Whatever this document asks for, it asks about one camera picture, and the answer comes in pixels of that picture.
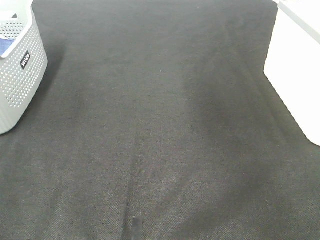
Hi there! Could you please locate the blue towel in basket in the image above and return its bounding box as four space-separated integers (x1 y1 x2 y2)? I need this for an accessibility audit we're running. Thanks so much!
0 37 14 56

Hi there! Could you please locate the grey perforated laundry basket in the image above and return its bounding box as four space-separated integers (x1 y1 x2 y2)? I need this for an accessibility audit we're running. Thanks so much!
0 0 48 134

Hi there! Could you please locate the white plastic storage bin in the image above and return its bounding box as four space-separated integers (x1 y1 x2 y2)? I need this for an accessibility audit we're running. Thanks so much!
263 0 320 145

